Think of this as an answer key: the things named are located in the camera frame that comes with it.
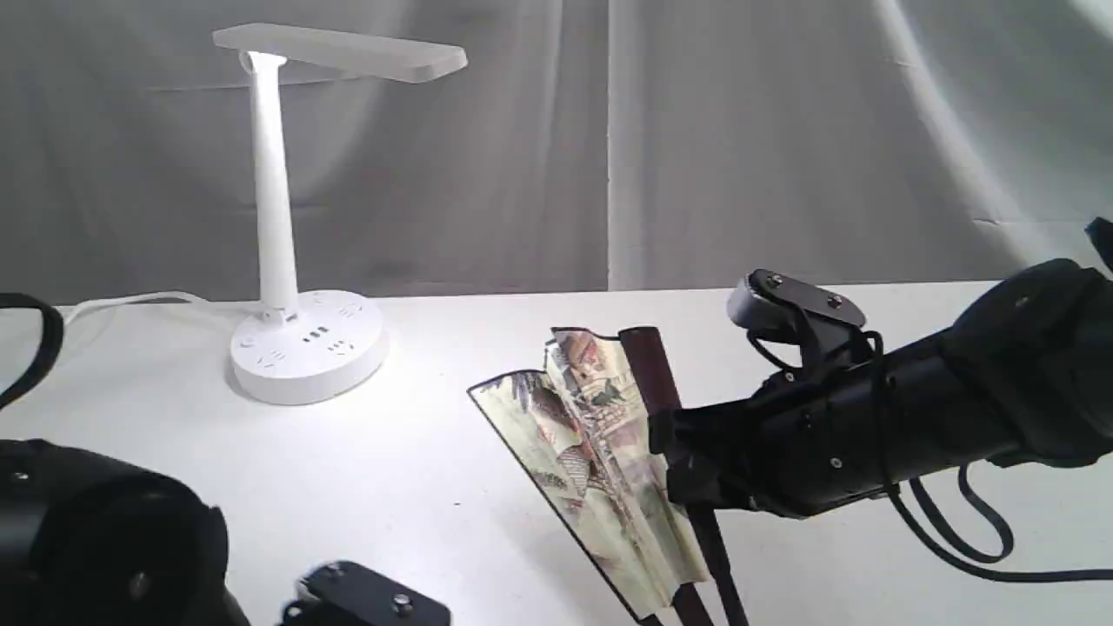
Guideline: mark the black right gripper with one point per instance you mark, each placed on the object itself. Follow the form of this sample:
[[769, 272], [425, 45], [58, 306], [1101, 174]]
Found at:
[[809, 447]]

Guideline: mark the painted paper folding fan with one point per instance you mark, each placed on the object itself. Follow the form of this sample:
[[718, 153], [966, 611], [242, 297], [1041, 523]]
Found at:
[[579, 428]]

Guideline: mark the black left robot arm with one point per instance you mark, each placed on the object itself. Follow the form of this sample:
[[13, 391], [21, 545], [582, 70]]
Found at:
[[92, 540]]

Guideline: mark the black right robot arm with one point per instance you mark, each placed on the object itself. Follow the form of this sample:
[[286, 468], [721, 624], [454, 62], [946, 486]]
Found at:
[[1022, 376]]

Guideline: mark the white desk lamp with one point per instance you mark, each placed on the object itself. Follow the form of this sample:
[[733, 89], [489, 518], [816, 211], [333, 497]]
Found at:
[[306, 346]]

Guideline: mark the grey backdrop curtain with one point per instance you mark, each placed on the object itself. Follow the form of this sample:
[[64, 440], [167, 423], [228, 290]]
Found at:
[[588, 145]]

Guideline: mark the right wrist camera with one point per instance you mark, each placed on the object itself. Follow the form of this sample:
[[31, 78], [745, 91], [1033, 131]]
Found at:
[[797, 326]]

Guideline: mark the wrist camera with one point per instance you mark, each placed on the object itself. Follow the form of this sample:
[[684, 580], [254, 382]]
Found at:
[[346, 593], [797, 326]]

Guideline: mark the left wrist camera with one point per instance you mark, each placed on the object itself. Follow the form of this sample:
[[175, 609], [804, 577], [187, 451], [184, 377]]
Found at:
[[346, 593]]

